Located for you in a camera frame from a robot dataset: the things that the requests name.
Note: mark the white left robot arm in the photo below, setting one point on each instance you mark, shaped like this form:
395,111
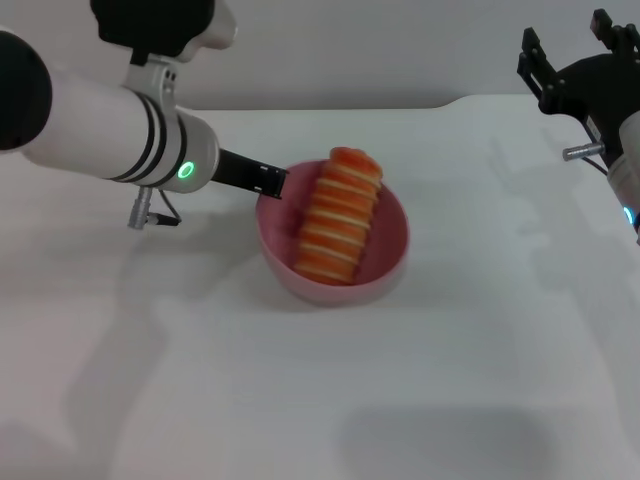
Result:
100,130

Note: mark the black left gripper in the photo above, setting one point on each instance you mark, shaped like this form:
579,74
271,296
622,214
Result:
237,172

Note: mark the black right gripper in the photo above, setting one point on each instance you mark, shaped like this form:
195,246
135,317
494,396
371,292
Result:
595,95

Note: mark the pink plastic bowl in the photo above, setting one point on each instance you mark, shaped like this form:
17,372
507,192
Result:
335,270

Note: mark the orange ridged bread loaf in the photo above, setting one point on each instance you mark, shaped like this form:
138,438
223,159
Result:
337,220

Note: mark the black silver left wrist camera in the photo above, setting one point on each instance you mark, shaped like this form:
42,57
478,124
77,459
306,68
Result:
160,25

